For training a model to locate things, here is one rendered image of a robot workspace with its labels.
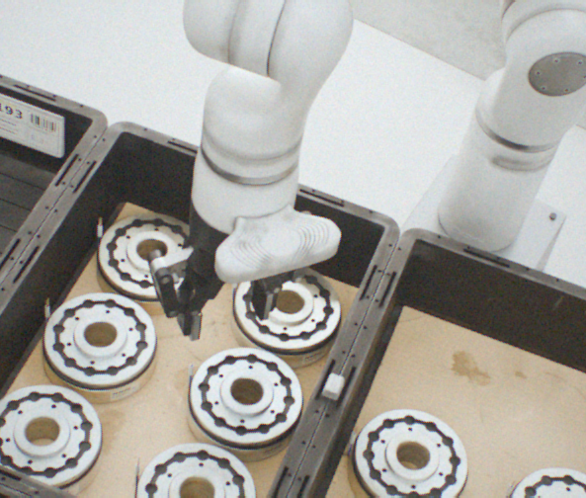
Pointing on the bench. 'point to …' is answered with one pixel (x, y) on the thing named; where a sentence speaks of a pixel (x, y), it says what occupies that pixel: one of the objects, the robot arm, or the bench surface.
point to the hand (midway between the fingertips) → (226, 311)
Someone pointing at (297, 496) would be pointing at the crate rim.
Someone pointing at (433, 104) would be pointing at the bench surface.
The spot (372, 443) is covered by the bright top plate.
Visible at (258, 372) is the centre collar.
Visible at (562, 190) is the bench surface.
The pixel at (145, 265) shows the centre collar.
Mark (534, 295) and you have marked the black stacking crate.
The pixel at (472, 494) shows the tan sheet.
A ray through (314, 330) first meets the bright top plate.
